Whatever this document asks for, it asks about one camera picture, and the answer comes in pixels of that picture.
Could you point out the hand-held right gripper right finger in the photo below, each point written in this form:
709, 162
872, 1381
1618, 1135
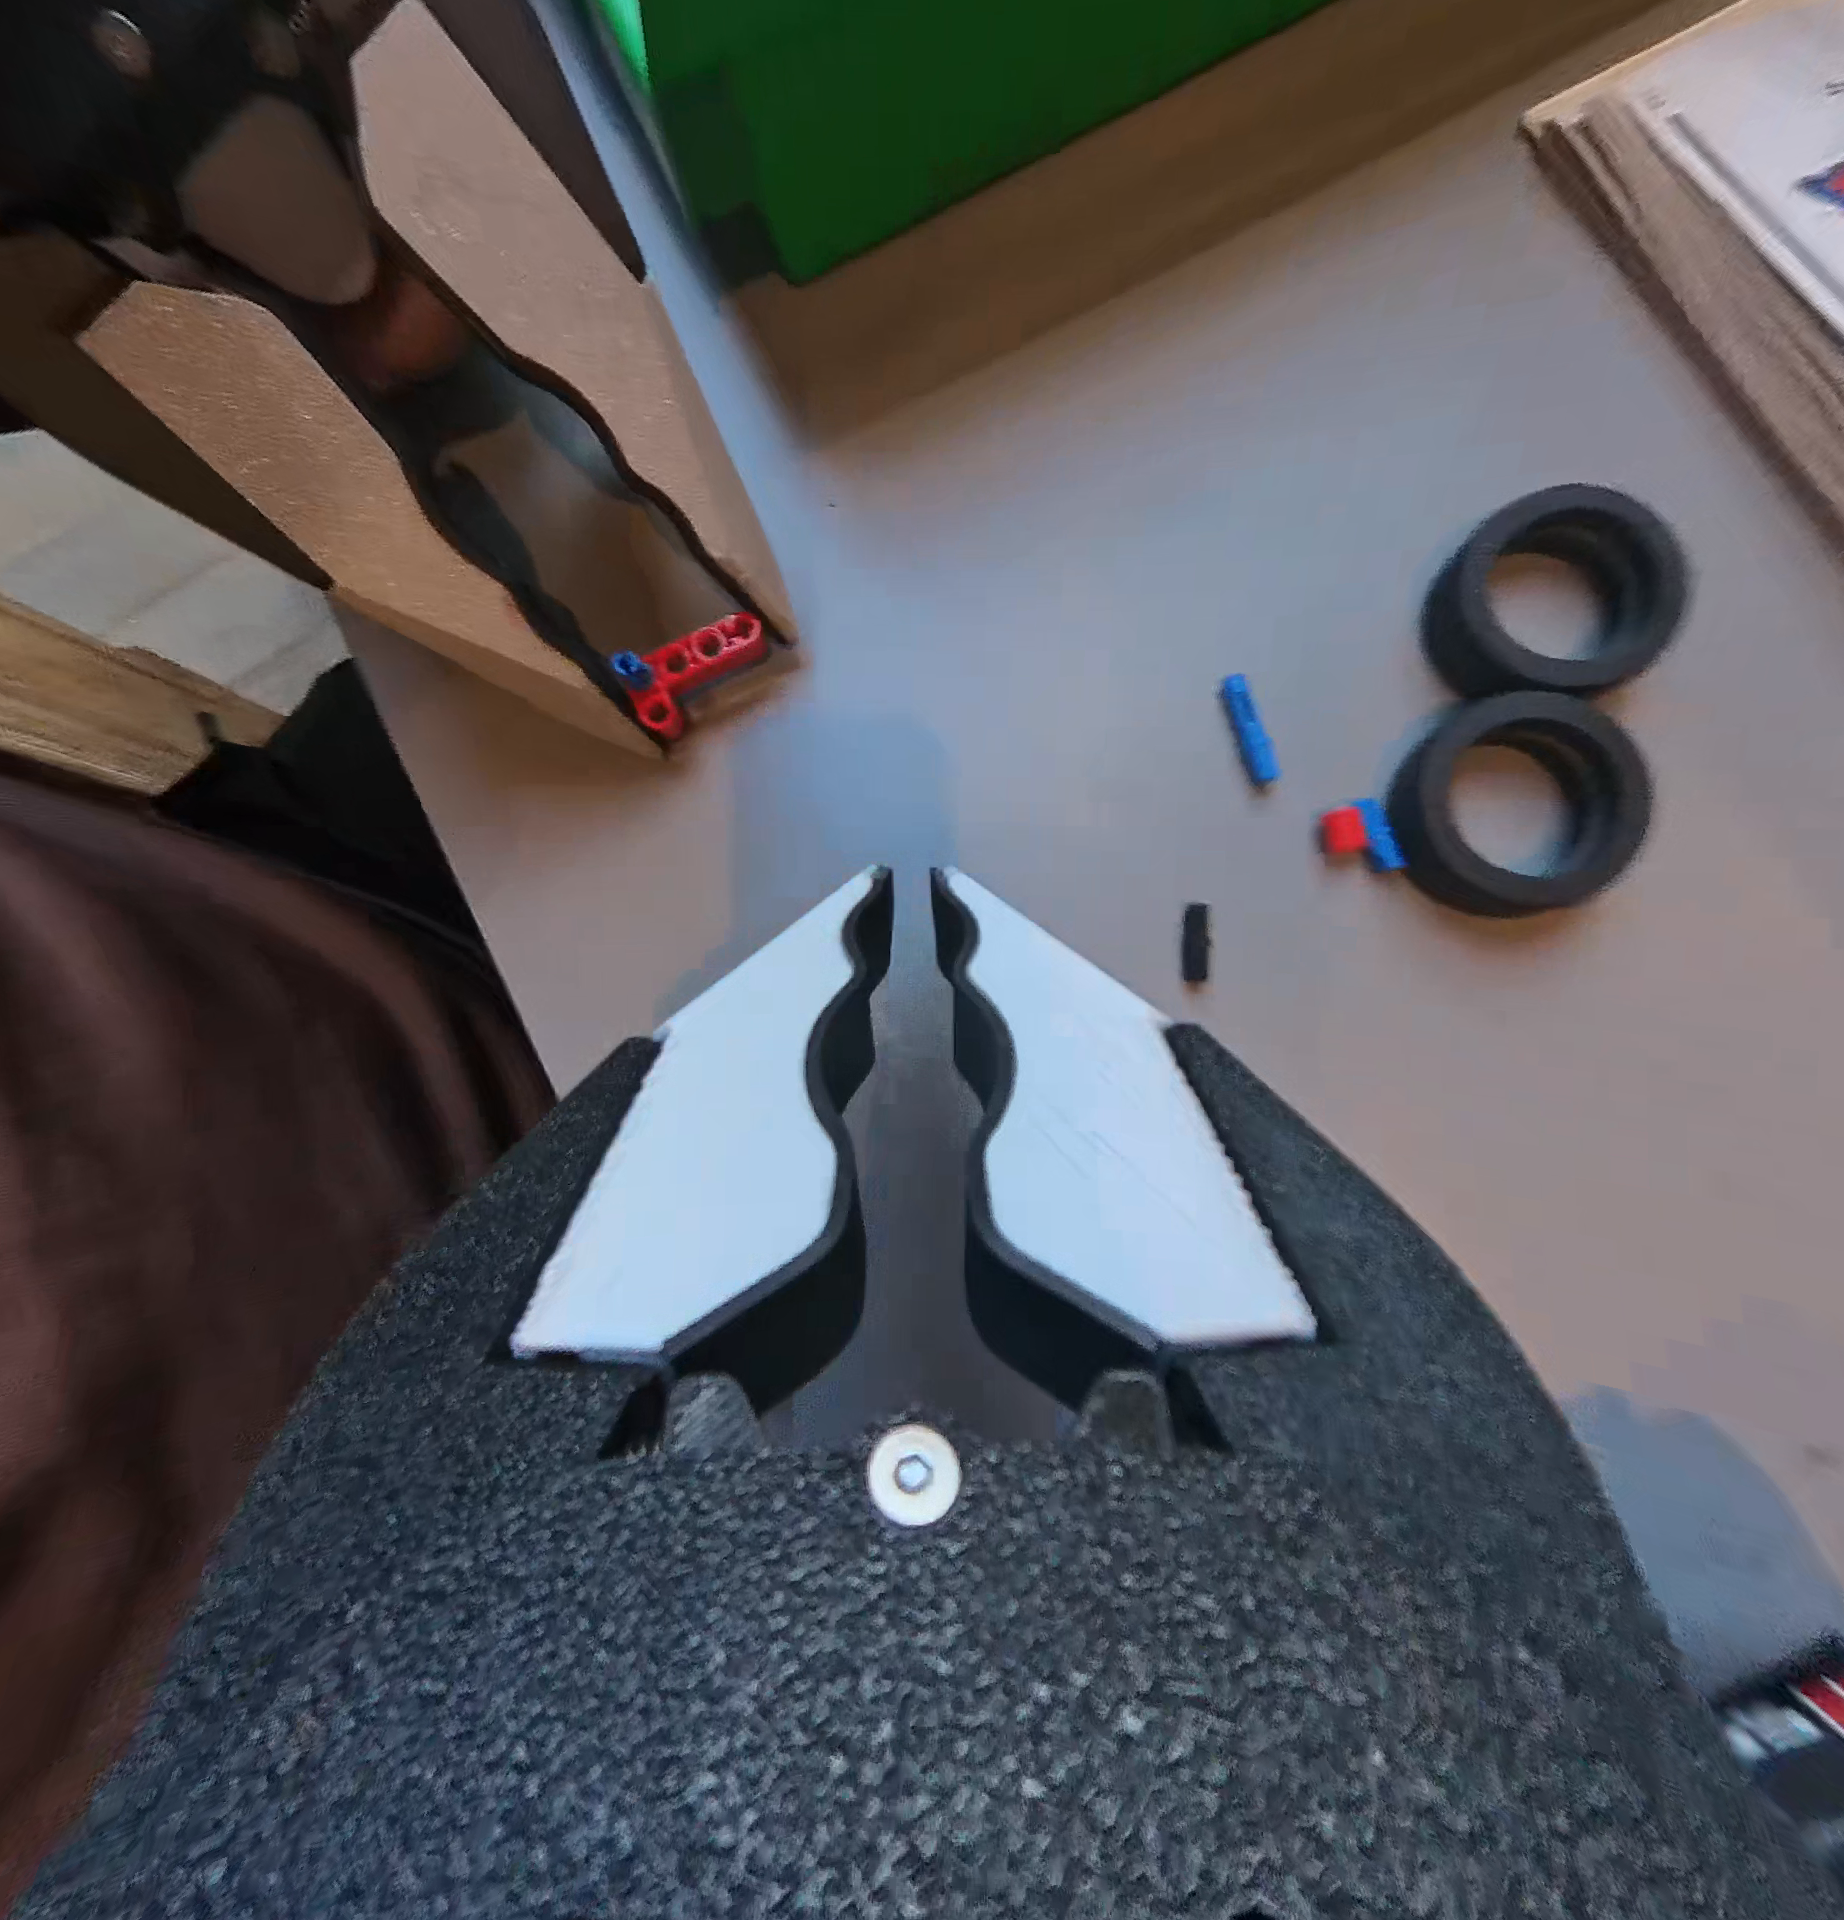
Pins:
1130, 1184

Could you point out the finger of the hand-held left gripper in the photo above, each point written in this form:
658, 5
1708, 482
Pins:
307, 465
561, 273

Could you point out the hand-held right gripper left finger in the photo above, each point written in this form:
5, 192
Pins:
685, 1199

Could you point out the black connector pin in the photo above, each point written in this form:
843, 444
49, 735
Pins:
1196, 942

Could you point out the green plastic bin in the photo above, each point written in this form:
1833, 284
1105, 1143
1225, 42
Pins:
939, 122

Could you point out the red angled beam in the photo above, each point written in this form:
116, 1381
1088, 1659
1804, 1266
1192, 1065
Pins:
702, 654

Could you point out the small red bush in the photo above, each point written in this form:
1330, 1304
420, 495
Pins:
1336, 832

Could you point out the grey desk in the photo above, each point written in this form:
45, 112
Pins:
1163, 524

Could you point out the person's left hand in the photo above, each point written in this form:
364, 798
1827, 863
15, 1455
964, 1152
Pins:
405, 333

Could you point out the person's black pants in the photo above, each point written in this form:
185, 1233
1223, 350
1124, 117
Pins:
352, 811

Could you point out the black rubber toy tire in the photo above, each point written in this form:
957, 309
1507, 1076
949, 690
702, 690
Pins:
1426, 840
1461, 629

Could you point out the person's brown sweater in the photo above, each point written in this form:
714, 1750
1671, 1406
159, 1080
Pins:
139, 1199

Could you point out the toy brick race car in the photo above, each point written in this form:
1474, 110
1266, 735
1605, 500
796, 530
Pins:
1804, 1728

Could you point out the open instruction booklet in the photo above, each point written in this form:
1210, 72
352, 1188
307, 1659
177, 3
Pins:
1732, 224

